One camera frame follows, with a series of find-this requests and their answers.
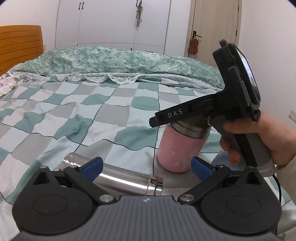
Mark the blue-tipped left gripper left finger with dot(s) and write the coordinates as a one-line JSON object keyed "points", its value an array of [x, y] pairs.
{"points": [[82, 179]]}

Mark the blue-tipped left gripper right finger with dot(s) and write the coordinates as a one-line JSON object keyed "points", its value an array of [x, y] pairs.
{"points": [[210, 178]]}

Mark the pink cup with paw prints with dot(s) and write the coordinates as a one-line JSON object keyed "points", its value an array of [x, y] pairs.
{"points": [[181, 141]]}

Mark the person's right hand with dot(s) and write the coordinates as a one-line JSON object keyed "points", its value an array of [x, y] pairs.
{"points": [[277, 136]]}

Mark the stainless steel thermos bottle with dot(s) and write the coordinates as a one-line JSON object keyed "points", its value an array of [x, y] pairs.
{"points": [[118, 181]]}

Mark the checkered green bed sheet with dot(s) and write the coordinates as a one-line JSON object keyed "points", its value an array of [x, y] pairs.
{"points": [[43, 121]]}

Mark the beige wooden door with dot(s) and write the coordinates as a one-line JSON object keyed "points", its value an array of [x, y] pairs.
{"points": [[210, 22]]}

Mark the white wardrobe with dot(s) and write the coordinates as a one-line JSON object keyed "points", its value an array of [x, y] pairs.
{"points": [[163, 25]]}

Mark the green floral duvet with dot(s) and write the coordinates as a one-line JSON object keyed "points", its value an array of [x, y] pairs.
{"points": [[98, 64]]}

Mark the purple floral pillow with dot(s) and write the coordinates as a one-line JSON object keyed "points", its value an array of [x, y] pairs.
{"points": [[7, 84]]}

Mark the green hanging plant ornament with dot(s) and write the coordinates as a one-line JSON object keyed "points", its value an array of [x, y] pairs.
{"points": [[138, 13]]}

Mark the wooden orange headboard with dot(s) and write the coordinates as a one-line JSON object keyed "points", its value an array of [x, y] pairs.
{"points": [[19, 43]]}

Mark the white wall socket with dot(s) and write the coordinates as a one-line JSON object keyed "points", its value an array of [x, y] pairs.
{"points": [[292, 115]]}

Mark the brown plush toy on handle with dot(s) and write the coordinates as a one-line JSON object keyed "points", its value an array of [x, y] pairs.
{"points": [[193, 46]]}

